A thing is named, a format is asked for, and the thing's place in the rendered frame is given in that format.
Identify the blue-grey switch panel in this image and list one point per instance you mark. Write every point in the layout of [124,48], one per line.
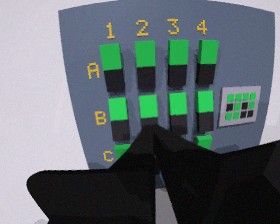
[198,68]

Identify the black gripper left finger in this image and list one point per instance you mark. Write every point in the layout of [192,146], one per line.
[125,189]

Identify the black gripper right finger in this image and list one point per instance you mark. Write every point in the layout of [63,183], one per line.
[196,178]

